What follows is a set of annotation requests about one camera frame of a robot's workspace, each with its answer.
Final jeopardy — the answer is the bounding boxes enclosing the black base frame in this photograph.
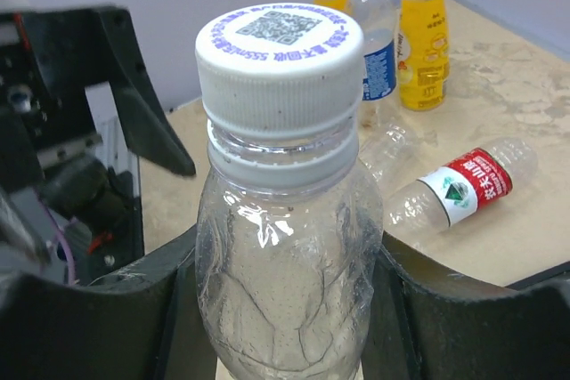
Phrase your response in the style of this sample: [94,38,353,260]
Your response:
[88,115,146,286]

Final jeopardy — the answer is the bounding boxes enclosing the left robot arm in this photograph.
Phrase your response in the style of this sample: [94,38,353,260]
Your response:
[1,4,196,285]

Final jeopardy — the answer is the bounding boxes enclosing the yellow tea bottle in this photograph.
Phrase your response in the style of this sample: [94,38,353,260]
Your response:
[397,0,450,111]

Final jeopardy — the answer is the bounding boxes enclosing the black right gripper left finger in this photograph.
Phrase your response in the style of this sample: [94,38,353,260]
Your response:
[1,228,217,379]

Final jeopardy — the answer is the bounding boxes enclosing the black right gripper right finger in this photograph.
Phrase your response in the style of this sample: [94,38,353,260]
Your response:
[362,234,569,379]

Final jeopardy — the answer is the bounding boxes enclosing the blue cap Pepsi bottle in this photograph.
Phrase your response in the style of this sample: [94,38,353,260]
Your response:
[349,0,397,127]

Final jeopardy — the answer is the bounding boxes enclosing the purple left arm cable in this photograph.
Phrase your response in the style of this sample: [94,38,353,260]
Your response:
[37,192,79,286]

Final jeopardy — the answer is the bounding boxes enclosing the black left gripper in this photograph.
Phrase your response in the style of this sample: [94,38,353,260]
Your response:
[1,5,196,184]

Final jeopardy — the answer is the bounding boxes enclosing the clear bottle white cap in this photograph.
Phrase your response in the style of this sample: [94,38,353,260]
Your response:
[195,2,383,379]

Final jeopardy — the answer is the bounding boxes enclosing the red label clear bottle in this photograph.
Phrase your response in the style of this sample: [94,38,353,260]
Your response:
[384,137,538,240]

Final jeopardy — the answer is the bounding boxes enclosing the clear crushed bottle middle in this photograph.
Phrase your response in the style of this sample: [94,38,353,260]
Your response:
[359,122,419,188]

